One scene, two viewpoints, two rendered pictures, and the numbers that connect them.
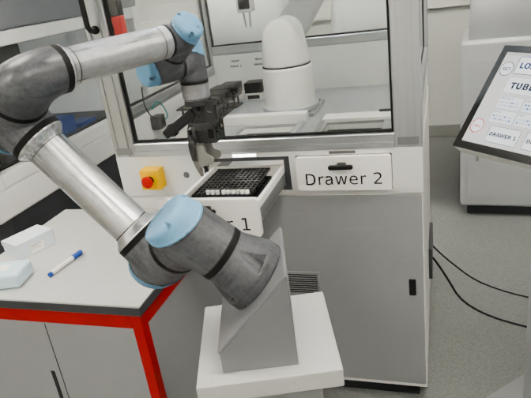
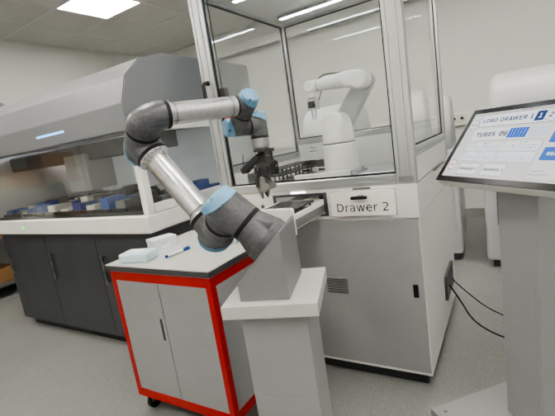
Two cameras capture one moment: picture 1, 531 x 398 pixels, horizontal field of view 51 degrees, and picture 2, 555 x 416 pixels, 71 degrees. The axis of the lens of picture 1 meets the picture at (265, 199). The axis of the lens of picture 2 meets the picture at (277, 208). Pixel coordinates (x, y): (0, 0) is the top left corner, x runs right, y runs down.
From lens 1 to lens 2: 38 cm
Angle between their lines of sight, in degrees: 17
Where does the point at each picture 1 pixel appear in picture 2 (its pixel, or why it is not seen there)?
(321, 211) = (348, 231)
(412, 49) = (405, 115)
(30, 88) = (145, 121)
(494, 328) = (500, 344)
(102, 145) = not seen: hidden behind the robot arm
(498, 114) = (466, 154)
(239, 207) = (282, 215)
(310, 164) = (339, 197)
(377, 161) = (384, 194)
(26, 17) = not seen: hidden behind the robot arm
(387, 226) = (395, 243)
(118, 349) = (197, 304)
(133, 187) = not seen: hidden behind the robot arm
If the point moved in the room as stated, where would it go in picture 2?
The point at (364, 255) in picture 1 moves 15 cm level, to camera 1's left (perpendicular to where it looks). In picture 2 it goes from (380, 265) to (346, 267)
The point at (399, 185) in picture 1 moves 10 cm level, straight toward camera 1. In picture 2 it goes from (401, 211) to (398, 217)
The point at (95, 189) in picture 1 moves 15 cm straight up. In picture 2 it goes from (179, 184) to (170, 139)
